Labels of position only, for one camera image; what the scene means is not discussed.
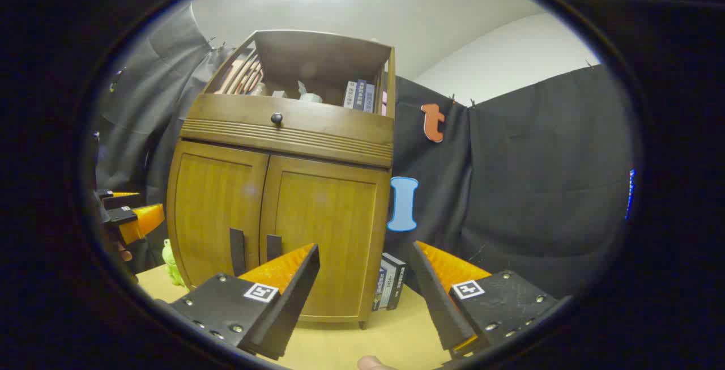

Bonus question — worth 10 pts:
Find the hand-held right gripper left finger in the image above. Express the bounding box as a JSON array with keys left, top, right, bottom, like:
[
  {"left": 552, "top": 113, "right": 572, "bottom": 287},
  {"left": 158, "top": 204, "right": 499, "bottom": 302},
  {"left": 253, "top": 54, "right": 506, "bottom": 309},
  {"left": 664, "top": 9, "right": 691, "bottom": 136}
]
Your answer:
[{"left": 153, "top": 244, "right": 321, "bottom": 361}]

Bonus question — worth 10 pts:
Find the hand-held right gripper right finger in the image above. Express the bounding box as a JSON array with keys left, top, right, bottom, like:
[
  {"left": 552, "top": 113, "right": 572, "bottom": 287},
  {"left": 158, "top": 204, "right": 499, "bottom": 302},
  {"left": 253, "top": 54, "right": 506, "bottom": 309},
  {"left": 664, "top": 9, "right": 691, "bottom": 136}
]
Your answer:
[{"left": 409, "top": 240, "right": 573, "bottom": 359}]

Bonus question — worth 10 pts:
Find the wooden shoe cabinet door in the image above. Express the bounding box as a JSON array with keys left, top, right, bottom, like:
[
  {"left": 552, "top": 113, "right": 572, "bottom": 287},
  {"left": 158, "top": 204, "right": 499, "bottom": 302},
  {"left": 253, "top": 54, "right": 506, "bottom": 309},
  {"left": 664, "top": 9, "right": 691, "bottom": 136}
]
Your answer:
[
  {"left": 261, "top": 155, "right": 391, "bottom": 324},
  {"left": 168, "top": 141, "right": 270, "bottom": 291}
]

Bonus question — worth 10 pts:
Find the wooden double-door shoe cabinet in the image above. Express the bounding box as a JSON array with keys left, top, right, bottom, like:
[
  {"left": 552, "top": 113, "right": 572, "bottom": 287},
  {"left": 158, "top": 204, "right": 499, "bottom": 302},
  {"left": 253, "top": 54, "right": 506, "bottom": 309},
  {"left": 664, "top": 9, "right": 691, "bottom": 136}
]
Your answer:
[{"left": 166, "top": 30, "right": 397, "bottom": 330}]

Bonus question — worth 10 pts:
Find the black book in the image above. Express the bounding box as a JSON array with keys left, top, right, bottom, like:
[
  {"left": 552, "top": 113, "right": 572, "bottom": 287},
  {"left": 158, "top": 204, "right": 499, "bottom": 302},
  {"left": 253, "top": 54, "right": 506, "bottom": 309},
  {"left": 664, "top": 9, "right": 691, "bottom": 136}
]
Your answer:
[{"left": 385, "top": 253, "right": 407, "bottom": 310}]

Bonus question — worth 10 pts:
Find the green toy figure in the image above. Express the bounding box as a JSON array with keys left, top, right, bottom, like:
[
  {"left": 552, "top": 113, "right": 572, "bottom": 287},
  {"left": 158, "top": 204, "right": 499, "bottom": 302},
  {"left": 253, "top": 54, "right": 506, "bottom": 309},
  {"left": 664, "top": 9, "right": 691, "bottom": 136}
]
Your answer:
[{"left": 161, "top": 239, "right": 187, "bottom": 288}]

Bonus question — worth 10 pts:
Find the blue and white book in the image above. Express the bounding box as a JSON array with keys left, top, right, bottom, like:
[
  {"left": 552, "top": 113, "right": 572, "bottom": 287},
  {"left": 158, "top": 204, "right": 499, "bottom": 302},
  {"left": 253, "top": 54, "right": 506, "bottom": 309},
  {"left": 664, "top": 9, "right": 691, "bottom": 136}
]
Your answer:
[{"left": 372, "top": 265, "right": 391, "bottom": 312}]

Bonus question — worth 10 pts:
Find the black backdrop cloth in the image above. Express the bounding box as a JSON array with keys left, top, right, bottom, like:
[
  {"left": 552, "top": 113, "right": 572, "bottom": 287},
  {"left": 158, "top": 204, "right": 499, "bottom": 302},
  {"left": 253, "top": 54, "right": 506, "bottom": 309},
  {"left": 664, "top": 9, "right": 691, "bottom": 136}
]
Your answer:
[{"left": 93, "top": 5, "right": 638, "bottom": 303}]

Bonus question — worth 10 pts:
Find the wooden drawer with black knob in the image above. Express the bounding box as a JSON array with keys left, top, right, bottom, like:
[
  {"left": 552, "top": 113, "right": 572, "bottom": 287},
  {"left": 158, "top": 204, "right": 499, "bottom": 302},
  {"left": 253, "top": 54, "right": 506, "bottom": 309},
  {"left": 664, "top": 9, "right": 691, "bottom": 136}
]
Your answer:
[{"left": 182, "top": 93, "right": 395, "bottom": 147}]

